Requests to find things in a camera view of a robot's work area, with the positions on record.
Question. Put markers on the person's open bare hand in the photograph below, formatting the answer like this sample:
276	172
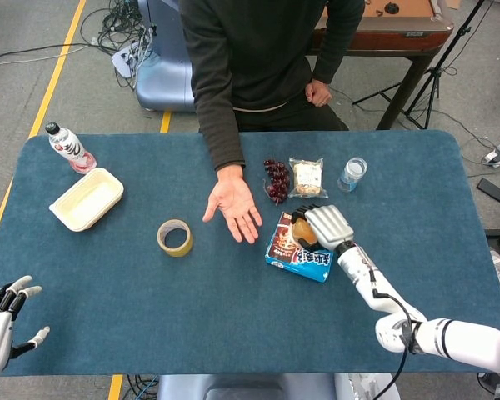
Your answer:
233	204

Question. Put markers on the person's resting bare fist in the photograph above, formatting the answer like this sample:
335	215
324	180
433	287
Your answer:
318	93

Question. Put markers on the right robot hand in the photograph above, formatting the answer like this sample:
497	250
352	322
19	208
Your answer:
327	227

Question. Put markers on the orange fruit cup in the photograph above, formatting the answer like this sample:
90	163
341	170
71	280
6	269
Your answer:
303	232

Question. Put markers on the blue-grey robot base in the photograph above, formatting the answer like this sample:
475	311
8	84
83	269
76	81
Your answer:
166	62

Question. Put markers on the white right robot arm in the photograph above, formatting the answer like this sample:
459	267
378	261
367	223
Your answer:
421	321

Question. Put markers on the blue snack box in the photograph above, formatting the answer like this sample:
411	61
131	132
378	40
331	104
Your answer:
291	258

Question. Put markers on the dark red grape bunch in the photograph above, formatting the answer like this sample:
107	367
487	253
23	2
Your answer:
277	180

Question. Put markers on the clear packaged bread snack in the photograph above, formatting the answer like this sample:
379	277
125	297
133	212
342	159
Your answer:
308	178

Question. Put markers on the clear plastic water bottle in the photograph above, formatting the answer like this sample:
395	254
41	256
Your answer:
352	173

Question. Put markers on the yellow tape roll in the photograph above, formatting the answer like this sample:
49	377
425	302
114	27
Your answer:
175	237

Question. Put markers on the person in dark sweater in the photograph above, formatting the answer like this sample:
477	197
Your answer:
254	62

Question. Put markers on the brown wooden game table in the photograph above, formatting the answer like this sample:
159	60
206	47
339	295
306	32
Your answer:
396	37

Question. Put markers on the blue table mat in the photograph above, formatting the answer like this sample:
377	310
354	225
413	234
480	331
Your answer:
191	316

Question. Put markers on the black tripod stand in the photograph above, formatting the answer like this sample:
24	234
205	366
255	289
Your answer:
437	71

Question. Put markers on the cream plastic food container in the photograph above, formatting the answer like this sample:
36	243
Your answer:
87	198

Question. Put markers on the grey robot torso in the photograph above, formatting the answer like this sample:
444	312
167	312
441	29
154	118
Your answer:
275	386

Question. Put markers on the black smartphone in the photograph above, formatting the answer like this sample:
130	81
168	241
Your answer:
494	191

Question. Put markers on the pink drink bottle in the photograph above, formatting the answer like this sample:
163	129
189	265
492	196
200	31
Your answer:
70	146

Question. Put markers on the white power strip with plugs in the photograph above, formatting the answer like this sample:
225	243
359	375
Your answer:
129	58

